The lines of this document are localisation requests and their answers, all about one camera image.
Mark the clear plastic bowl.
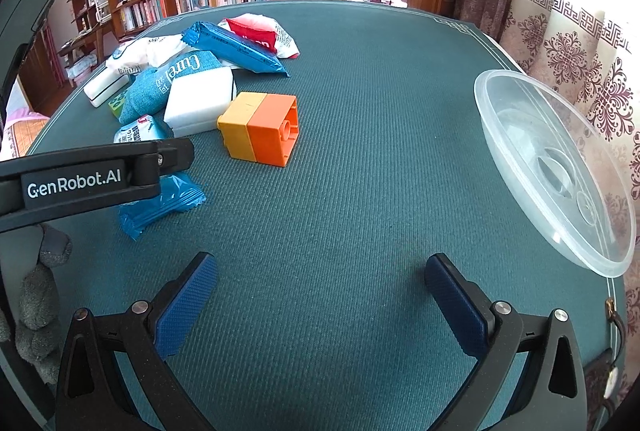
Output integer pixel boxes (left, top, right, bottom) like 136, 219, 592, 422
473, 69, 639, 279

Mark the white medicine box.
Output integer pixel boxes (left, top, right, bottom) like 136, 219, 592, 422
83, 66, 134, 108

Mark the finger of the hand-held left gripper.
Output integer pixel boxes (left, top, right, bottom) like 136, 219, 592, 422
131, 138, 196, 189

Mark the teal textured pouch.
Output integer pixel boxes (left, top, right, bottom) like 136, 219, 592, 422
119, 51, 221, 126

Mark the yellow toy brick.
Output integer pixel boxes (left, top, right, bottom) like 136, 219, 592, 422
217, 92, 268, 162

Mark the brown strap with buckle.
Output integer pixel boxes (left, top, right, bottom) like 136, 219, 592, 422
584, 295, 632, 418

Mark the long blue snack packet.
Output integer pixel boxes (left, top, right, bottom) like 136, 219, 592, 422
180, 21, 291, 78

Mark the wooden display shelf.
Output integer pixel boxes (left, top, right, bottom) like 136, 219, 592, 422
57, 0, 114, 86

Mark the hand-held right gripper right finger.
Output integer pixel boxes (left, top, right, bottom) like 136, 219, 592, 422
424, 253, 588, 431

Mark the blue candy packet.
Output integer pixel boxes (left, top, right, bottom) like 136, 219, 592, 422
118, 171, 207, 241

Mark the pink patterned bedding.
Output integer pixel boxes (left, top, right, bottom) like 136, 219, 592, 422
0, 80, 52, 160

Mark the cotton swab bag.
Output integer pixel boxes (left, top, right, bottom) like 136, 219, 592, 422
105, 34, 184, 75

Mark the blue and white small packet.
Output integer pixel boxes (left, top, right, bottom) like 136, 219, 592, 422
113, 115, 174, 144

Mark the red and white packet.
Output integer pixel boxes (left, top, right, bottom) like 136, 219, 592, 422
218, 13, 301, 60

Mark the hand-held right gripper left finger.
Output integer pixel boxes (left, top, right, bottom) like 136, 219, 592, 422
55, 252, 219, 431

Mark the person's left hand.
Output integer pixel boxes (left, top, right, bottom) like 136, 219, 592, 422
0, 225, 72, 386

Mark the orange toy brick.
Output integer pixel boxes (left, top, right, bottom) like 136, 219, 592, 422
246, 93, 299, 168

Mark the patterned curtain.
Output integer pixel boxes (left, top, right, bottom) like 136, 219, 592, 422
452, 0, 640, 412

